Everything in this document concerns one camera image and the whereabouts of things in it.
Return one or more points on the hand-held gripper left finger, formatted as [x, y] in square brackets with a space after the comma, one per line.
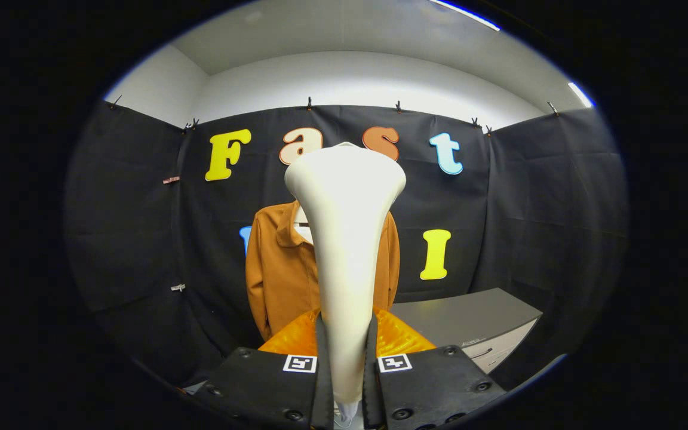
[260, 388]

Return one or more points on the white mannequin hanger stand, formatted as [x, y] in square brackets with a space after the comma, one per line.
[303, 233]

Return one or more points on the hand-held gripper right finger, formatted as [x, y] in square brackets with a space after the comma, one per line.
[427, 388]

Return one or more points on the short ceiling light panel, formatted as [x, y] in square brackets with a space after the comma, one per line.
[581, 94]

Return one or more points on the white garment steamer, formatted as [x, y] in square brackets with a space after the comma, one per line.
[344, 239]

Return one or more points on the grey cabinet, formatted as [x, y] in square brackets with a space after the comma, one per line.
[469, 310]

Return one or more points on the small red clip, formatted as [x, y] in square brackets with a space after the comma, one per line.
[171, 179]

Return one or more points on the orange button-up shirt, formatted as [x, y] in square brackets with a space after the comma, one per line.
[278, 275]

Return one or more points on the black backdrop cloth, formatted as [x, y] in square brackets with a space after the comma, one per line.
[529, 209]

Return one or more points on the small white clip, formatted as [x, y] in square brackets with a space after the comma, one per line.
[178, 287]

